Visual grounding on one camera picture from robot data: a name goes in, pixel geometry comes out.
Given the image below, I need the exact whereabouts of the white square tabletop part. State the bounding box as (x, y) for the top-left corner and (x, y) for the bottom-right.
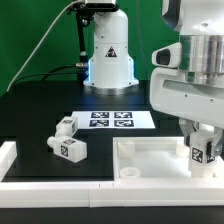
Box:
(112, 135), (224, 184)

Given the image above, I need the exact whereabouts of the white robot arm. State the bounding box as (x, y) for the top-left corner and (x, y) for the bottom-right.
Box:
(84, 0), (224, 157)

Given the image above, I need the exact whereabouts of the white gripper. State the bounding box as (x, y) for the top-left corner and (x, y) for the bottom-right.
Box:
(150, 67), (224, 156)

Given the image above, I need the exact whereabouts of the white tag sheet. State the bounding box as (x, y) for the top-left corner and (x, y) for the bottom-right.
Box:
(72, 111), (155, 129)

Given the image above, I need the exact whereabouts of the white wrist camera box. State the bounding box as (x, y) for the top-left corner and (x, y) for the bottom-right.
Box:
(152, 43), (182, 68)

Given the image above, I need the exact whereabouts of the white U-shaped fence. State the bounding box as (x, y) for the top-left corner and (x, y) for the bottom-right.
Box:
(0, 141), (224, 208)

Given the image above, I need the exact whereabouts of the black cable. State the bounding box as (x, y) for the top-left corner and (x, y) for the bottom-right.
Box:
(11, 63), (89, 86)

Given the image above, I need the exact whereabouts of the grey cable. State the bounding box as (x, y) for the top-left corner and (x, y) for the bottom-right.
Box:
(6, 0), (86, 93)

